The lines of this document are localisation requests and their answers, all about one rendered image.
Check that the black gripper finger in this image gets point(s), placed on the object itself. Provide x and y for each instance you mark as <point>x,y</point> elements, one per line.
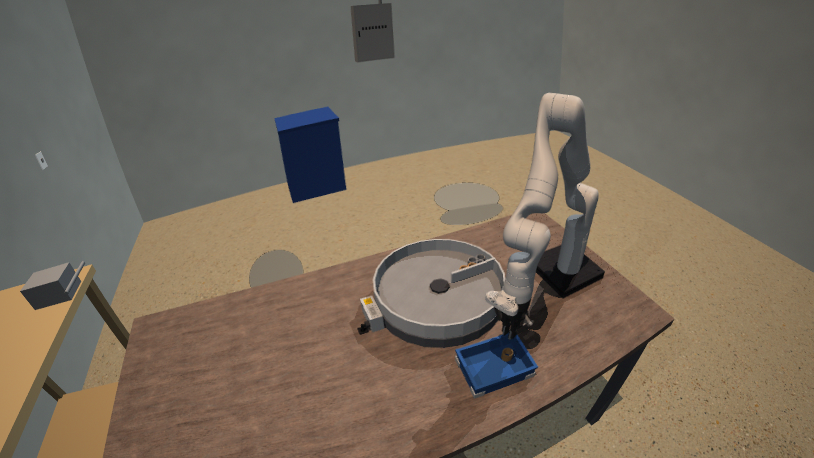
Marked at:
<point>505,321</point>
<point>518,329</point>

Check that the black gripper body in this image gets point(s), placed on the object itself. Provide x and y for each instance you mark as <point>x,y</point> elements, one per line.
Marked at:
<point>522,311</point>

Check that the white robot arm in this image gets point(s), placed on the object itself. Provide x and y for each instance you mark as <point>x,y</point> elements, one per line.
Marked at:
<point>563,113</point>

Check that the blue crate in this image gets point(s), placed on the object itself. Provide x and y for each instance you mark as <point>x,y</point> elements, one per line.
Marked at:
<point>483,365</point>

